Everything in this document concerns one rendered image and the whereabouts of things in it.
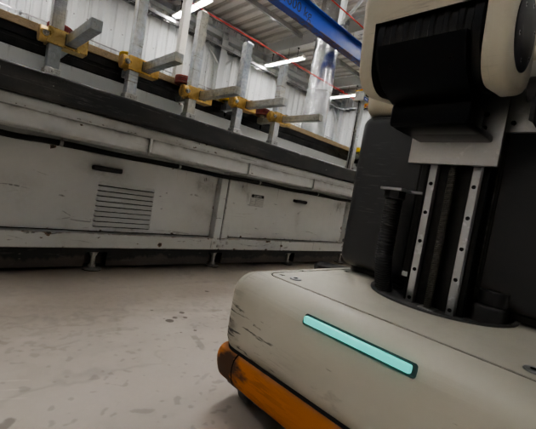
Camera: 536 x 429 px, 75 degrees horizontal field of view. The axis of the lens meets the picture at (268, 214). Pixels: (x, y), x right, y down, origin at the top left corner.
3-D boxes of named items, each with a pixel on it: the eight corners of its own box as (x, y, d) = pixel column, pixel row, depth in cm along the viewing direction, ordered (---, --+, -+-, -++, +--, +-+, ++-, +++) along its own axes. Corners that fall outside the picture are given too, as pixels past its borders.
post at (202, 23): (191, 128, 146) (209, 12, 143) (184, 126, 143) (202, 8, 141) (187, 128, 148) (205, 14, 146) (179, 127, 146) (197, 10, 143)
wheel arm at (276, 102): (287, 108, 148) (288, 98, 148) (281, 105, 146) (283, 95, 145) (225, 113, 179) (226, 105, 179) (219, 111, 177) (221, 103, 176)
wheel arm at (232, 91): (241, 98, 131) (242, 87, 130) (233, 95, 128) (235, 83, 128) (181, 105, 162) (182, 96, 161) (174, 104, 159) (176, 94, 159)
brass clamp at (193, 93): (212, 105, 149) (213, 94, 149) (185, 95, 140) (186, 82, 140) (204, 106, 154) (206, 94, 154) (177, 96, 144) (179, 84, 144)
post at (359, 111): (353, 170, 233) (365, 102, 231) (350, 168, 229) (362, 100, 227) (347, 169, 236) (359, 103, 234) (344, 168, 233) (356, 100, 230)
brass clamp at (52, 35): (88, 55, 114) (89, 40, 114) (39, 37, 105) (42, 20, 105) (82, 59, 119) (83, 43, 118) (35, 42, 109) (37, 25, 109)
